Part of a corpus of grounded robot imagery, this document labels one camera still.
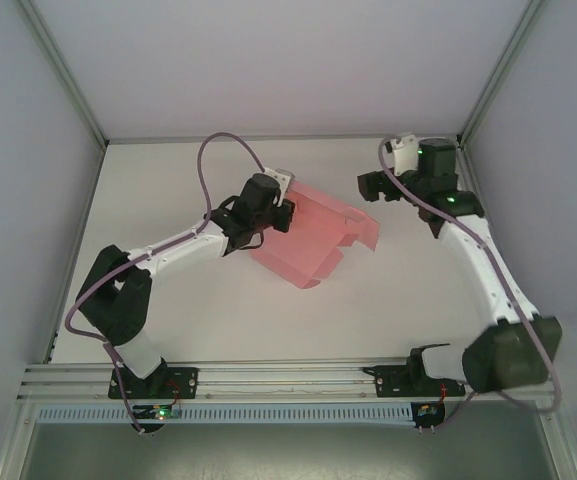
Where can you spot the circuit board with green light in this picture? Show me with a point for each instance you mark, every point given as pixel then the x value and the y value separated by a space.
pixel 160 414

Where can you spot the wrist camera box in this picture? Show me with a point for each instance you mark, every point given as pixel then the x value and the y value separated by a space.
pixel 404 155
pixel 283 187

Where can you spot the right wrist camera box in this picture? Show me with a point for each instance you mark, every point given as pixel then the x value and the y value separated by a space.
pixel 404 155

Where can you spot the aluminium mounting rail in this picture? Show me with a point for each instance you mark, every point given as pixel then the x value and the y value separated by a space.
pixel 288 375

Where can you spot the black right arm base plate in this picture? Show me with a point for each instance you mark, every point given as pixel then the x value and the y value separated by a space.
pixel 388 382

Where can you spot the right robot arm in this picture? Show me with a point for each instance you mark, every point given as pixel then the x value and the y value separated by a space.
pixel 508 360

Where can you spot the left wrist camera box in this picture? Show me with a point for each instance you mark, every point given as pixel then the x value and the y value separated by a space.
pixel 283 187

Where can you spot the pink paper box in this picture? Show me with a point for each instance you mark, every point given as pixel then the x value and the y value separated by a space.
pixel 298 250

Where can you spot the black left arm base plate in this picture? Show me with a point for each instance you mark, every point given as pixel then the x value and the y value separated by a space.
pixel 183 380

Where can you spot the small circuit board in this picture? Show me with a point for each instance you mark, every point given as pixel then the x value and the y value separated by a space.
pixel 425 412

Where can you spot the aluminium frame post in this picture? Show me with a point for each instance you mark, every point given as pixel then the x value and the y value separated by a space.
pixel 499 75
pixel 70 80

